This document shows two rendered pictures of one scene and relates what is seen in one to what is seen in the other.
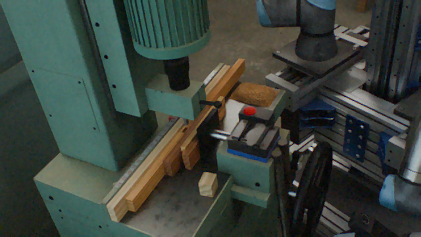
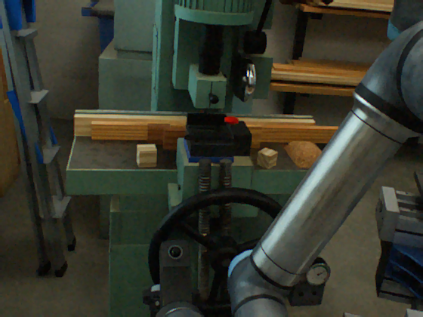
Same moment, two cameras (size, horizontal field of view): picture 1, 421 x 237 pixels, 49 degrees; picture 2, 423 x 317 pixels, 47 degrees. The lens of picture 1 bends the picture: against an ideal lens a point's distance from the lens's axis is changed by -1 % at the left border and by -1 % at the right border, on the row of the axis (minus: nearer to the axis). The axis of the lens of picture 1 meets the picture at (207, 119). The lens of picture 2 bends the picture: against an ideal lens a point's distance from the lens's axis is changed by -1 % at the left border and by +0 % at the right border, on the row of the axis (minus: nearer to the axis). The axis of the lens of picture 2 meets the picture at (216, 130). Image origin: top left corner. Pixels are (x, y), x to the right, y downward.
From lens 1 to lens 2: 0.86 m
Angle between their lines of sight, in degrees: 43
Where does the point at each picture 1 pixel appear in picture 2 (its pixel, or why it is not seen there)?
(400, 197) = (236, 272)
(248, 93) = (296, 146)
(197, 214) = (110, 164)
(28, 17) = not seen: outside the picture
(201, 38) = (214, 13)
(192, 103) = (197, 85)
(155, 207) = (104, 146)
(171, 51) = (183, 10)
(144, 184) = (115, 124)
